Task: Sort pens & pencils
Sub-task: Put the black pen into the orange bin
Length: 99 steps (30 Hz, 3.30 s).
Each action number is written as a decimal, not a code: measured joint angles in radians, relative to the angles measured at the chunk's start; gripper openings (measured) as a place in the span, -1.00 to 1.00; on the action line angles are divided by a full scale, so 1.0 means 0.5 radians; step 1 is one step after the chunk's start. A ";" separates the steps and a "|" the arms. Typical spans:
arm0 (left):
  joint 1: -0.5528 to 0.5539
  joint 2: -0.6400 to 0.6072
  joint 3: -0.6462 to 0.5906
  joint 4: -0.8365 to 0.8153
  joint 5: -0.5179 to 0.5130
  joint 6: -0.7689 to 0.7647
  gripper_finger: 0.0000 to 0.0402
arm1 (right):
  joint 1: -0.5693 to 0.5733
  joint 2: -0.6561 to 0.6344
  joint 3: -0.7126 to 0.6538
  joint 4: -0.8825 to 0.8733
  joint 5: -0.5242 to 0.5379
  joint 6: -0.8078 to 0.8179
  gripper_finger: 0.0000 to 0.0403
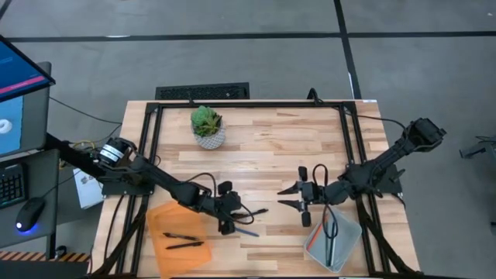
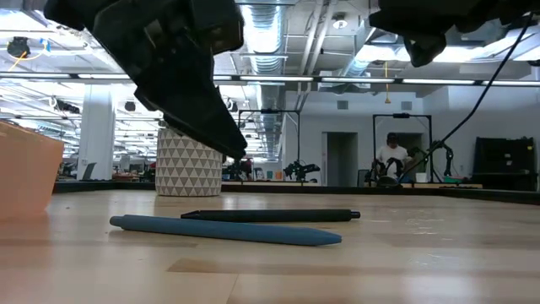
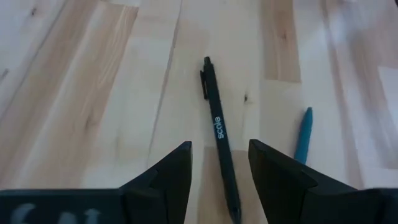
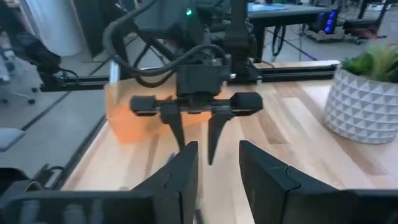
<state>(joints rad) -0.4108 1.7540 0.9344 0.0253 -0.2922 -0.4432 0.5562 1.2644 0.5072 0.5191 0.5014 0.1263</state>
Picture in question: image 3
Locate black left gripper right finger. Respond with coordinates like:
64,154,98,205
248,138,398,224

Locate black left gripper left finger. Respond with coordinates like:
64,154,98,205
0,141,193,224

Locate blue pen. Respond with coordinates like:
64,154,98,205
293,106,314,166

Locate black pen scale print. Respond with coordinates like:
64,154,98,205
199,55,243,224

